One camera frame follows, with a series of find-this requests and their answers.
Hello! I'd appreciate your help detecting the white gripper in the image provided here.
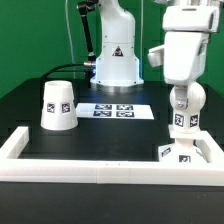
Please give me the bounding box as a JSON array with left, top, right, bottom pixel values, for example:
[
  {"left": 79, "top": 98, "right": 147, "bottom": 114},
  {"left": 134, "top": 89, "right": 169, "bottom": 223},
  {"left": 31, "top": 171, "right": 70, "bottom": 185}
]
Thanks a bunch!
[{"left": 163, "top": 32, "right": 209, "bottom": 109}]

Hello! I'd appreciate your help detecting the white lamp bulb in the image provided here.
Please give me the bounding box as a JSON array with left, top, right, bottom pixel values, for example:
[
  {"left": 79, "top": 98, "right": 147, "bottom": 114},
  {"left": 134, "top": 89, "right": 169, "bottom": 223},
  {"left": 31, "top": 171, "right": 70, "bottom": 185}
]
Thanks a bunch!
[{"left": 170, "top": 82, "right": 206, "bottom": 133}]

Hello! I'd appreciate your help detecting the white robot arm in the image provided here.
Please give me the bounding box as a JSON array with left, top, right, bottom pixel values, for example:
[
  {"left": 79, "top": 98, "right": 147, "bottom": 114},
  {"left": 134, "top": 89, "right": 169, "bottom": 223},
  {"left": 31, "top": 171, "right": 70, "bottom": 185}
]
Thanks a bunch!
[{"left": 90, "top": 0, "right": 224, "bottom": 110}]

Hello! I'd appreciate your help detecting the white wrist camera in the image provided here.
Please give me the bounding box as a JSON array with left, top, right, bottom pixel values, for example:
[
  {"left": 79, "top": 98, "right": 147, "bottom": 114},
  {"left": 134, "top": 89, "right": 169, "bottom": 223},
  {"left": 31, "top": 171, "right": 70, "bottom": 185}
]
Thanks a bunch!
[{"left": 148, "top": 45, "right": 164, "bottom": 67}]

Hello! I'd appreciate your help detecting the white U-shaped frame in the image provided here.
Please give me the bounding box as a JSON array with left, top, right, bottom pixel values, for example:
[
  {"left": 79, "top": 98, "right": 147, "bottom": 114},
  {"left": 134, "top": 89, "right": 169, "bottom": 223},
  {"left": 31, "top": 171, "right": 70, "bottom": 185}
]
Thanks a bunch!
[{"left": 0, "top": 126, "right": 224, "bottom": 186}]

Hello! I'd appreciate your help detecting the white marker sheet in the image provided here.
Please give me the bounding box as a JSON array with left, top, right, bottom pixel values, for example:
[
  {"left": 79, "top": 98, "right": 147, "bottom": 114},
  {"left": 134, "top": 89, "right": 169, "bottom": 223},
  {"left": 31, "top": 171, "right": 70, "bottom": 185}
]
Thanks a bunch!
[{"left": 76, "top": 103, "right": 154, "bottom": 120}]

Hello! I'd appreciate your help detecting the black cable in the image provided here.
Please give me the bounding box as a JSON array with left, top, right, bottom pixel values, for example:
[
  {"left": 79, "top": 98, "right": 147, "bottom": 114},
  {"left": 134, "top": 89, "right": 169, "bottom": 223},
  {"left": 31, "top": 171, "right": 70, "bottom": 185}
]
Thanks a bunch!
[{"left": 39, "top": 0, "right": 100, "bottom": 81}]

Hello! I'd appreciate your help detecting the white cable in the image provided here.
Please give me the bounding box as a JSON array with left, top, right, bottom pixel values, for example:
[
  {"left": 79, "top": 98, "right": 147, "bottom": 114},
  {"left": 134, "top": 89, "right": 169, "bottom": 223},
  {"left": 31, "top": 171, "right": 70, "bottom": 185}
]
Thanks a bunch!
[{"left": 65, "top": 0, "right": 76, "bottom": 80}]

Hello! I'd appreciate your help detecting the white lamp shade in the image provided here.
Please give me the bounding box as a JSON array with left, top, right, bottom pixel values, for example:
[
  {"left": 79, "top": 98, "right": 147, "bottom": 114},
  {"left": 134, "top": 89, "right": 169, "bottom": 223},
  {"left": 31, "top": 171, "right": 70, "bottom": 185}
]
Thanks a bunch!
[{"left": 41, "top": 80, "right": 78, "bottom": 131}]

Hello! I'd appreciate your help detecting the white lamp base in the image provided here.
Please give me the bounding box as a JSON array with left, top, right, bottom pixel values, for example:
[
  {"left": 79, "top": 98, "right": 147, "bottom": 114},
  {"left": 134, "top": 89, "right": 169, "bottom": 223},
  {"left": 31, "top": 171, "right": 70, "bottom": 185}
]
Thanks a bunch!
[{"left": 158, "top": 125, "right": 207, "bottom": 164}]

